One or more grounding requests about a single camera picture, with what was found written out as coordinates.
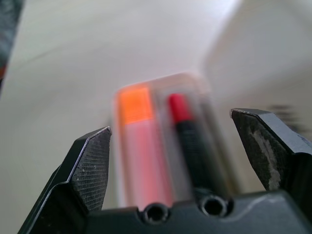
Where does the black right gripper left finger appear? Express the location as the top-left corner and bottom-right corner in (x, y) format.
(18, 126), (113, 234)

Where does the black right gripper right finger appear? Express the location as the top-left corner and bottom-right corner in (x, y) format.
(230, 108), (312, 195)

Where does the orange-capped pink marker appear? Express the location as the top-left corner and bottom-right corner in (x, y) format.
(117, 85), (175, 210)

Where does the red-capped black marker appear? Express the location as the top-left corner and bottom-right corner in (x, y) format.
(166, 93), (231, 199)

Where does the clear plastic pencil case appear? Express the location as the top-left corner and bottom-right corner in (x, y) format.
(111, 72), (241, 208)

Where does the white box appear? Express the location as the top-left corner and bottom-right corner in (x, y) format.
(201, 0), (312, 144)

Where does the dark object with orange spot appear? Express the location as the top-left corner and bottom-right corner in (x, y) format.
(0, 0), (24, 98)

